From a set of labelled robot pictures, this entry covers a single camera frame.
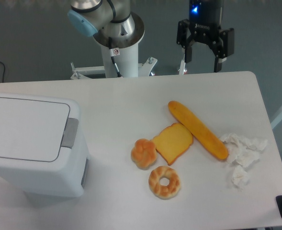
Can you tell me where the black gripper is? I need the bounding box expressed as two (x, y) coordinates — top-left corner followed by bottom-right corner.
(176, 0), (235, 72)

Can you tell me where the white push-top trash can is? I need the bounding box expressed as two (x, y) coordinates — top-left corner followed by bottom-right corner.
(0, 93), (90, 197)

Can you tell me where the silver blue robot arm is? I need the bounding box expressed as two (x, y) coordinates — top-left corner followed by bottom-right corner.
(68, 0), (235, 78)

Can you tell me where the orange toast slice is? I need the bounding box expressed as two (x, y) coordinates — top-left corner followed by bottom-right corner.
(152, 123), (193, 166)

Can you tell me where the long orange baguette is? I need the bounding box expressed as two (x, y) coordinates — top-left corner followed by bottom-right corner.
(168, 101), (228, 161)

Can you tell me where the large crumpled white tissue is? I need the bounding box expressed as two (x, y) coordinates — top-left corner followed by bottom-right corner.
(220, 133), (268, 169)

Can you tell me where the knotted round bread roll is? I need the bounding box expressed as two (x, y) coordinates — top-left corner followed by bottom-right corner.
(131, 138), (157, 170)

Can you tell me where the small crumpled white tissue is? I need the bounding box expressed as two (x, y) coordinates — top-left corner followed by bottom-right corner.
(231, 165), (249, 189)

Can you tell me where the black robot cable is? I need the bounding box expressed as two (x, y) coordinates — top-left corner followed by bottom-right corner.
(108, 37), (124, 79)

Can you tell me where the braided ring bread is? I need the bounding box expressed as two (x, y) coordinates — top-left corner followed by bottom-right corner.
(148, 166), (181, 199)

